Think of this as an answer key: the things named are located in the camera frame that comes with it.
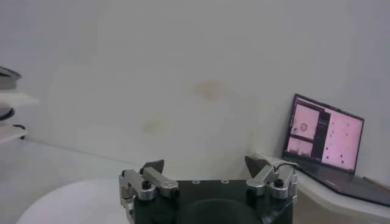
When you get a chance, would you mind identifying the white round plate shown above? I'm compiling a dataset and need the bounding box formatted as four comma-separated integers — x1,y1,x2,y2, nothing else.
15,178,138,224

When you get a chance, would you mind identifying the thin white cable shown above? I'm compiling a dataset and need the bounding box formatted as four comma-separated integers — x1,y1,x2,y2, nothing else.
269,160,301,172

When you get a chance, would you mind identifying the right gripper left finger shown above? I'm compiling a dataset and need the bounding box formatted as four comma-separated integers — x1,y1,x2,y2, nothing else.
118,159,180,220

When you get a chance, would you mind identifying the black laptop showing camera images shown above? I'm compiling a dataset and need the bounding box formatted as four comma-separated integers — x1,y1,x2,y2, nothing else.
282,93,390,208

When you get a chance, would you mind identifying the white side table with cables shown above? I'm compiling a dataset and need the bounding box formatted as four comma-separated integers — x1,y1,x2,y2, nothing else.
252,153,390,224

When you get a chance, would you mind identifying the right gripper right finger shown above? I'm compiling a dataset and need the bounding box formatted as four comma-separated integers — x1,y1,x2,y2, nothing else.
244,155,299,203

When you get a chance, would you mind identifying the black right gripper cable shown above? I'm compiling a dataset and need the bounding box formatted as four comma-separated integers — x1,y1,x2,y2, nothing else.
260,197,293,224

